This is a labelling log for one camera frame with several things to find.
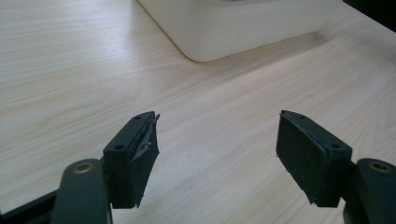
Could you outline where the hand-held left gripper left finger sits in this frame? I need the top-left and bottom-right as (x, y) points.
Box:
(102, 110), (161, 210)

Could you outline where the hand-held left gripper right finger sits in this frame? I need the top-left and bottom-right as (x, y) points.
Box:
(276, 109), (353, 208)

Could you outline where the white plastic container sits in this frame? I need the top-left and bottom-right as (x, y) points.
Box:
(136, 0), (347, 63)

